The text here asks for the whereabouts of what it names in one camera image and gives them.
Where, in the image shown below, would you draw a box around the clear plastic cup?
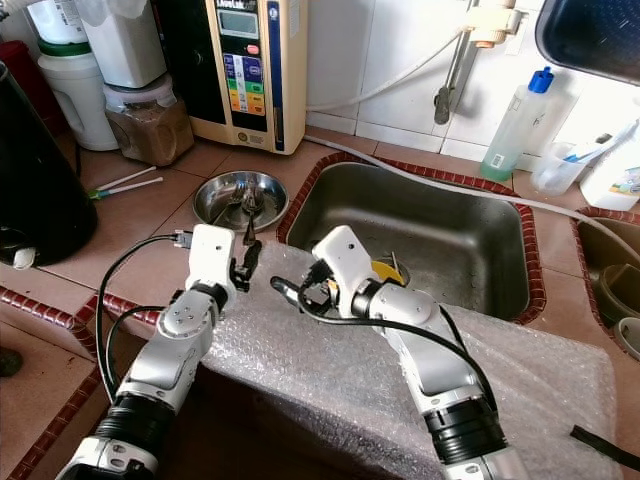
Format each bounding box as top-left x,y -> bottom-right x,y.
530,142 -> 589,196

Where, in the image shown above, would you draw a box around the plastic jar of brown powder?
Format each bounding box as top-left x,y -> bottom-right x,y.
102,80 -> 196,168

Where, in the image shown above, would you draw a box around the steel faucet pipe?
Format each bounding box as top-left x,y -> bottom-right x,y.
435,0 -> 486,126

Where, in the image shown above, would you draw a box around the white straw with green tip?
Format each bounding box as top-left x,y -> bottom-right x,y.
88,178 -> 164,201
90,167 -> 156,193

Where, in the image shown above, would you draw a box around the white plastic jug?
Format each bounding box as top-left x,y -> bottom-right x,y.
38,40 -> 119,153

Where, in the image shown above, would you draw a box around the white plastic container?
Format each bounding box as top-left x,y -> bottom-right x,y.
75,0 -> 169,89

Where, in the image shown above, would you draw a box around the clear bottle with blue cap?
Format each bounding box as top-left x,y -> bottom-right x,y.
480,67 -> 559,183

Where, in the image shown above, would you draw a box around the dark bowl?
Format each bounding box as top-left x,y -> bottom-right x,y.
598,262 -> 640,321

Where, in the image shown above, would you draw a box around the beige faucet diverter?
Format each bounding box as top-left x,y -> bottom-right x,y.
465,0 -> 526,49

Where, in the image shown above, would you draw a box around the dark blue tray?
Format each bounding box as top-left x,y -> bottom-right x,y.
535,0 -> 640,86

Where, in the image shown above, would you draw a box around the round light dish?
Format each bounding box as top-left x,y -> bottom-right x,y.
615,318 -> 640,361

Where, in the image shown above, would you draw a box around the small shallow steel bowl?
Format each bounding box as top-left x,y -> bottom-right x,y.
193,170 -> 289,233

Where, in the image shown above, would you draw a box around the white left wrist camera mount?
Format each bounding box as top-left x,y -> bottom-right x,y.
190,223 -> 239,291

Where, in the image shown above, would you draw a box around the beige water ionizer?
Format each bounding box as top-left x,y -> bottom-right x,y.
160,0 -> 309,156

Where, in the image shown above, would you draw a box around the clear bubble wrap sheet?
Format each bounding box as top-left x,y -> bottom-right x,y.
200,240 -> 621,480

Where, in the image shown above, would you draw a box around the white diverter hose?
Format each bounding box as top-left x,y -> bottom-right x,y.
305,25 -> 471,113

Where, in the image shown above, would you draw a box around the labelled white tub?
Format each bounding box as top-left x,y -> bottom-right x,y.
25,0 -> 86,46

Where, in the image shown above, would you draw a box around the black kettle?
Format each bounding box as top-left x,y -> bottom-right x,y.
0,65 -> 98,269

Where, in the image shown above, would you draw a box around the steel sink basin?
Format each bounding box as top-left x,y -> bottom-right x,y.
572,207 -> 640,366
275,153 -> 548,326

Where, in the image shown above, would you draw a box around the dark oblong object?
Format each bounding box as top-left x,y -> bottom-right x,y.
0,347 -> 24,379

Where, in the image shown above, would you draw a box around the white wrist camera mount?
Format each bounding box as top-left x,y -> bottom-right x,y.
310,225 -> 378,306
190,223 -> 239,291

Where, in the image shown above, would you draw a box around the black strap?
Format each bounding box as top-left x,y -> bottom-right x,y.
570,425 -> 640,471

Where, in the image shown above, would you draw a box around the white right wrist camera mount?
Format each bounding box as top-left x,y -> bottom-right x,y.
310,225 -> 378,306

